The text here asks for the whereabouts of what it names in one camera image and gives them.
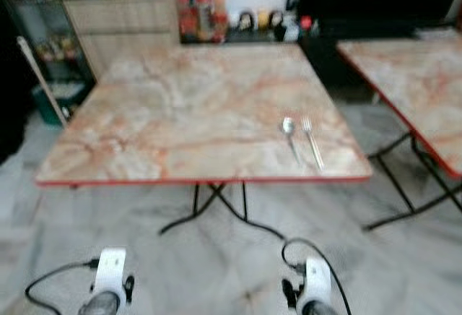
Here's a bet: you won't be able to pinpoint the black metal table legs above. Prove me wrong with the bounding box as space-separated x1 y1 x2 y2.
159 183 287 241
363 133 462 231

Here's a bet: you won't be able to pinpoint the silver metal fork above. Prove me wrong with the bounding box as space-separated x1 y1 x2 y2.
301 117 326 171

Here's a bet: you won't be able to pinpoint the silver metal spoon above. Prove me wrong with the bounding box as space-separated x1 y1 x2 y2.
281 117 303 166

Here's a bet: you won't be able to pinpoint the green plastic bin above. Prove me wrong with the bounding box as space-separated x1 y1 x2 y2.
32 80 89 127

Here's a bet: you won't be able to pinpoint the light wooden cabinet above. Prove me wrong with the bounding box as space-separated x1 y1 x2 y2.
64 0 181 77

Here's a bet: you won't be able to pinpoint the dark shelf with plush toys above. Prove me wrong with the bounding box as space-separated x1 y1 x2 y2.
11 0 95 88

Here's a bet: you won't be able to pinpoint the red lidded plastic jar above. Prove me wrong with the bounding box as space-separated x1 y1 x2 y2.
178 0 204 41

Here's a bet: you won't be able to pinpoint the clear plastic jar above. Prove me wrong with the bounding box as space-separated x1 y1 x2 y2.
205 0 229 41

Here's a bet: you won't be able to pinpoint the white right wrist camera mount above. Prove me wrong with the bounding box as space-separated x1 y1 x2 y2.
302 259 334 308

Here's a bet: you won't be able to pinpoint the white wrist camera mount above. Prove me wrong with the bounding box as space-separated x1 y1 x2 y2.
94 249 129 296
302 259 334 308

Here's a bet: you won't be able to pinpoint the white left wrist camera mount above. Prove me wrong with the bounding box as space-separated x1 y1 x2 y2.
94 249 129 296

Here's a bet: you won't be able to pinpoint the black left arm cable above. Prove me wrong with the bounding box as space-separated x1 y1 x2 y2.
25 259 100 315

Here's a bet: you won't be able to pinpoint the pale broom handle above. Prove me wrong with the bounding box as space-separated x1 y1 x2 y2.
17 37 68 127

